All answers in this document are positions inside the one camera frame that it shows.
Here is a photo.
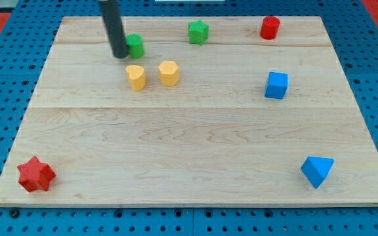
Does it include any blue cube block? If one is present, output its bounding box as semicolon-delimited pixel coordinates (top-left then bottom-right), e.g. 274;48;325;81
264;71;289;100

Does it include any yellow heart block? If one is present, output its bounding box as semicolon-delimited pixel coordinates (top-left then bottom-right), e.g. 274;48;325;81
125;65;146;91

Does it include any green cylinder block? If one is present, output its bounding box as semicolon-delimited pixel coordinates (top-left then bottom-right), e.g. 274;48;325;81
126;33;145;58

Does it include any wooden board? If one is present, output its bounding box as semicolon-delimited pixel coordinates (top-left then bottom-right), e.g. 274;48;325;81
0;16;378;208

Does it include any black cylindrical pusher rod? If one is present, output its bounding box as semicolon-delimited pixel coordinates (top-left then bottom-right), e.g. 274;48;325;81
98;0;129;58

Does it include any red star block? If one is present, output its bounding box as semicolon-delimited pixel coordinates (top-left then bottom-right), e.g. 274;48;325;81
17;156;56;192

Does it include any red cylinder block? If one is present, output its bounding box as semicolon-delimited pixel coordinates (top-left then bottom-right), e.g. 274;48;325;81
260;16;280;40

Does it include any blue triangle block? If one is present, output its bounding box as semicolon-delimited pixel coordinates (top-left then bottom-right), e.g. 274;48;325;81
301;156;335;188

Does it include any yellow hexagon block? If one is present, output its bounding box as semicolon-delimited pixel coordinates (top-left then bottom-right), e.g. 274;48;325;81
158;61;180;87

